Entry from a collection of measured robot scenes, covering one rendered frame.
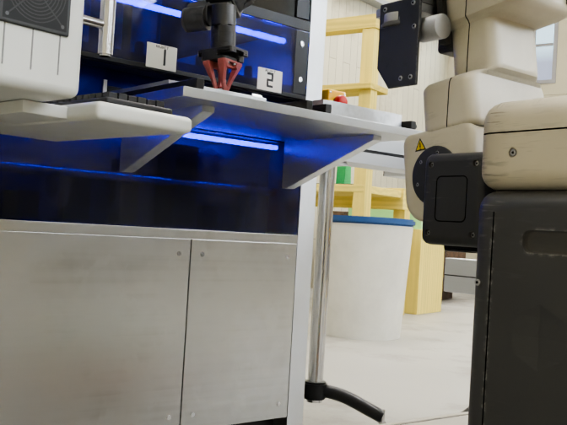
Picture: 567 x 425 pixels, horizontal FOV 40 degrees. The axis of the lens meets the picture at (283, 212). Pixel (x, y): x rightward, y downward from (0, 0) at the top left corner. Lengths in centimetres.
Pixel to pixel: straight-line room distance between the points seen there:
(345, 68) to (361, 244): 470
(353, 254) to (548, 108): 359
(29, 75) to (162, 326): 93
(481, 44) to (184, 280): 98
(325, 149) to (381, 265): 261
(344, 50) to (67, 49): 789
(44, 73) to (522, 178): 71
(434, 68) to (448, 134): 963
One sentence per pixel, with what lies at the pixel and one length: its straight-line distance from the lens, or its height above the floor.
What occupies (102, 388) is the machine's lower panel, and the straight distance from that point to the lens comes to 194.
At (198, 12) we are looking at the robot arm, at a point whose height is 110.
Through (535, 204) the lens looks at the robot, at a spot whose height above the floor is 67.
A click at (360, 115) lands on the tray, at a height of 90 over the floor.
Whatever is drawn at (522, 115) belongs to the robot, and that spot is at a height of 79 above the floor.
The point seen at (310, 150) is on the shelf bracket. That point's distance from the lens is 211.
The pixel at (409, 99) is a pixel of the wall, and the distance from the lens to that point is 1034.
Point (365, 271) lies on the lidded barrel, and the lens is 461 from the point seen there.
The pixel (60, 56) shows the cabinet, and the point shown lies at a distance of 127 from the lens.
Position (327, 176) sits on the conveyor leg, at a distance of 251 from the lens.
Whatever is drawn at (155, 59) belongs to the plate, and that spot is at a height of 101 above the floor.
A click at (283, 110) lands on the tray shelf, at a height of 87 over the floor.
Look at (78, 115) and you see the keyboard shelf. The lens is 134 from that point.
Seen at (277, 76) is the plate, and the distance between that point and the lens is 220.
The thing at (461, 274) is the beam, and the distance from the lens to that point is 282.
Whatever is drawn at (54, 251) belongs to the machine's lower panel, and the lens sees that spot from 184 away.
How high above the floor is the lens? 62
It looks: 1 degrees up
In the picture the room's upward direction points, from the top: 3 degrees clockwise
